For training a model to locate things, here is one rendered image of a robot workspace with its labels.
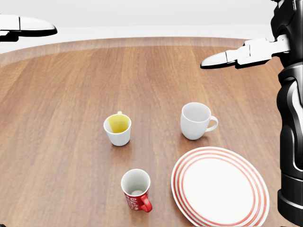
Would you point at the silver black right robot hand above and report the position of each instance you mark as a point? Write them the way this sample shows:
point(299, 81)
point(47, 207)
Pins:
point(258, 50)

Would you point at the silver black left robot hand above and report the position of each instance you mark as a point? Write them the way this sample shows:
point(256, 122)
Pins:
point(33, 26)

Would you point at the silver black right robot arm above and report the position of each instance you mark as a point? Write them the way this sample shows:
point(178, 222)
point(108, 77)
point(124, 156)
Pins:
point(290, 146)

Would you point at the plain white mug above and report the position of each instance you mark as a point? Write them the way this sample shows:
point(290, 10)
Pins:
point(193, 126)

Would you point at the white mug with yellow inside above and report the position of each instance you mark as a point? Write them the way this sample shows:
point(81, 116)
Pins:
point(118, 132)

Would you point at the white plate with red rings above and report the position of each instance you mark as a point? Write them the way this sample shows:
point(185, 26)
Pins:
point(219, 189)

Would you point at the red mug with white print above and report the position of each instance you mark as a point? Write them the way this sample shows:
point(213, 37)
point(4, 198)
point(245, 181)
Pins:
point(135, 201)

